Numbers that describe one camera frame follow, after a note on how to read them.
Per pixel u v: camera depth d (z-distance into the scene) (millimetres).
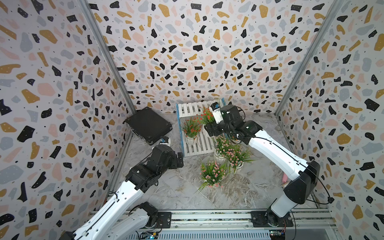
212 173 760
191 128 919
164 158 547
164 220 732
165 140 637
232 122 564
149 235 702
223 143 830
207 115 675
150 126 1097
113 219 412
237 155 818
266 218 669
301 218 764
